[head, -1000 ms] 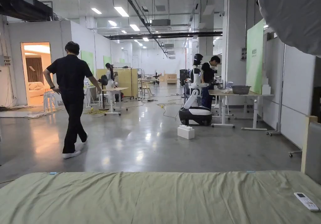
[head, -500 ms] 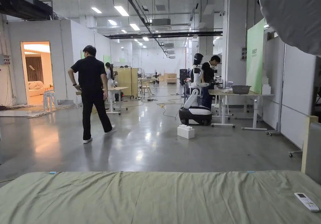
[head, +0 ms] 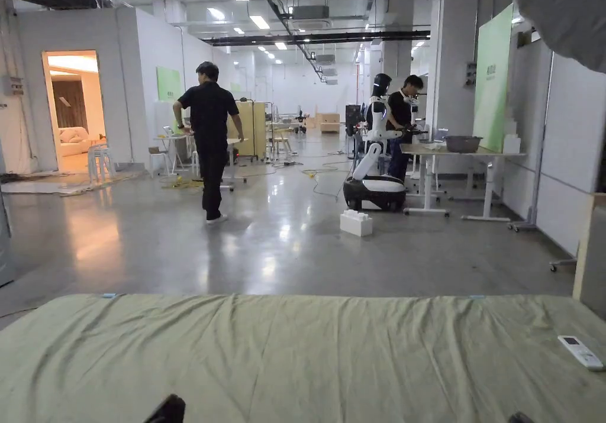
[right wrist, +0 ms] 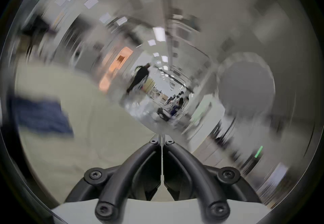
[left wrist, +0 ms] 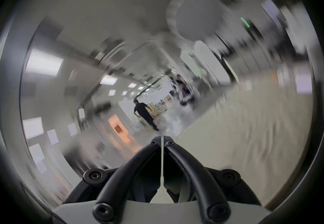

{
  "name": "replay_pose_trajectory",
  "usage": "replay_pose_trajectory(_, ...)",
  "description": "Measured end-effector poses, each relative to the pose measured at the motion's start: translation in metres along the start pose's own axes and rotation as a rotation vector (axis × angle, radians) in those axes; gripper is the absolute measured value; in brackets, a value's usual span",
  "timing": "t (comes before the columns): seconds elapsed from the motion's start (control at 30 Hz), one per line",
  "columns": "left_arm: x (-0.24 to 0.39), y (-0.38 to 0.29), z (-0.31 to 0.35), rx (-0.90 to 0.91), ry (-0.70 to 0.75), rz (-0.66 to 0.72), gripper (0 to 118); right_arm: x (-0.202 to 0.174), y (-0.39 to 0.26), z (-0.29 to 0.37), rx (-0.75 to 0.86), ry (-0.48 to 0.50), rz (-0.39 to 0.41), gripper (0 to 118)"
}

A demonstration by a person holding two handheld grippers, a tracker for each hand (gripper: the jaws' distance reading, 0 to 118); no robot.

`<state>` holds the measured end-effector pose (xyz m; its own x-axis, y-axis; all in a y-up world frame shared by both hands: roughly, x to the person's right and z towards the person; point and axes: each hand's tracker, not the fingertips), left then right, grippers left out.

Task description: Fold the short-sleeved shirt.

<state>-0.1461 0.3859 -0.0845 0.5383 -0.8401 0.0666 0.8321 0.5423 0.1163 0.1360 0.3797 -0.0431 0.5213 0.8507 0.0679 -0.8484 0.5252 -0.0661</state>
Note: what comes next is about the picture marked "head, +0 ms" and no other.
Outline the white remote control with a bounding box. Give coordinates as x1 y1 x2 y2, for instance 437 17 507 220
557 335 605 372

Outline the bed with pale green sheet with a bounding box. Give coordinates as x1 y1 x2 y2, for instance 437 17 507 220
0 292 606 423

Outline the wooden framed panel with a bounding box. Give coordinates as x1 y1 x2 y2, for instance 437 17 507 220
572 193 606 321

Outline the white foam block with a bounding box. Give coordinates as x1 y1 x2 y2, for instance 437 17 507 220
339 209 374 238

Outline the stack of white stools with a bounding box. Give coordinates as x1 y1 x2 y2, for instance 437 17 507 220
87 143 117 183

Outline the white table on wheels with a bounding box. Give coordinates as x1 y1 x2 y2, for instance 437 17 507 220
220 136 250 192

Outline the white folding table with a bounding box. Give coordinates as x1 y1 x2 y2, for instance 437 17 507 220
149 126 196 178

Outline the wooden table with grey basin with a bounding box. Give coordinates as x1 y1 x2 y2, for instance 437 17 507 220
399 134 528 223

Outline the white sofa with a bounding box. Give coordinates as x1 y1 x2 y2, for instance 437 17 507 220
59 126 101 157

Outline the light wooden cabinet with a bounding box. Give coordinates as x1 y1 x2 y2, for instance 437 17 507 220
227 101 268 162

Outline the white humanoid robot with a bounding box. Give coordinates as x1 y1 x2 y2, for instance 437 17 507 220
343 72 414 213

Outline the grey cloth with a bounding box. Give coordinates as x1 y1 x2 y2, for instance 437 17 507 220
504 0 606 75

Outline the yellow cable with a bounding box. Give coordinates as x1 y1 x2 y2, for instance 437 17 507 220
160 176 205 190
302 166 353 202

